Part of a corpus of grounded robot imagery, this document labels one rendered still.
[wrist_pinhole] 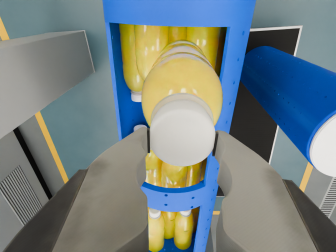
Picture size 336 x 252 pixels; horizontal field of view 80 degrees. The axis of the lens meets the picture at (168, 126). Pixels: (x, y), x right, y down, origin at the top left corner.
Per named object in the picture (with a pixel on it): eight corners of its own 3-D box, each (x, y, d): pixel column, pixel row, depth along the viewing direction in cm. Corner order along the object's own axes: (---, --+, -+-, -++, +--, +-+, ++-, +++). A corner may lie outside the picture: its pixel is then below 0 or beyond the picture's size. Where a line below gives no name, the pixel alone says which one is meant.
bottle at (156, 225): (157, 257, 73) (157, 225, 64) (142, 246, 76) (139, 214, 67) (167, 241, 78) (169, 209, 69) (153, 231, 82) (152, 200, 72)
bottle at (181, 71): (164, 31, 27) (139, 56, 11) (213, 47, 28) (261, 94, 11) (151, 81, 30) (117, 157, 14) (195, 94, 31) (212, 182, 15)
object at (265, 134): (206, 185, 213) (208, 197, 200) (212, 29, 139) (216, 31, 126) (257, 185, 209) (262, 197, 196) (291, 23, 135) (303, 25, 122)
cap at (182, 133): (160, 91, 12) (157, 103, 10) (222, 109, 12) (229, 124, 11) (145, 144, 14) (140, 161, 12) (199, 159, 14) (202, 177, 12)
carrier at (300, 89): (243, 94, 146) (285, 79, 139) (311, 185, 70) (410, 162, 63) (233, 56, 133) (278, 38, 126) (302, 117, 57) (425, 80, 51)
